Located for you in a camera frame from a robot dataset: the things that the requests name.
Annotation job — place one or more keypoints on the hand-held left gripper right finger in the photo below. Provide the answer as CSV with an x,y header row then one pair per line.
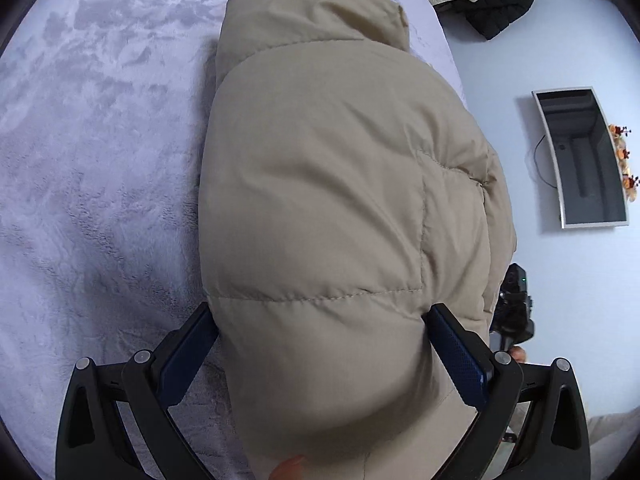
x,y
460,355

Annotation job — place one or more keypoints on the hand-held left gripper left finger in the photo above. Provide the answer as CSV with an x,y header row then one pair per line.
x,y
182,365

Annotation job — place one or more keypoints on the beige puffer jacket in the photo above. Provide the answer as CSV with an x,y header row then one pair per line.
x,y
325,185

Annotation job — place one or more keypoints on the person's right hand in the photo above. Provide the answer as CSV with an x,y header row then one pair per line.
x,y
520,355

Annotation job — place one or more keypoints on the orange artificial flowers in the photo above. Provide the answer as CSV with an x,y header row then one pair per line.
x,y
624,152

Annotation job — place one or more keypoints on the lavender plush bed blanket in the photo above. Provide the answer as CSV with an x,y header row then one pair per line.
x,y
100,160

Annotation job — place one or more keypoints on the black jacket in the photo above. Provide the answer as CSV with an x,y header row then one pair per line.
x,y
510,5

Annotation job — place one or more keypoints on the silver framed wall screen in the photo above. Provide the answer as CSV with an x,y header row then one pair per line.
x,y
582,160

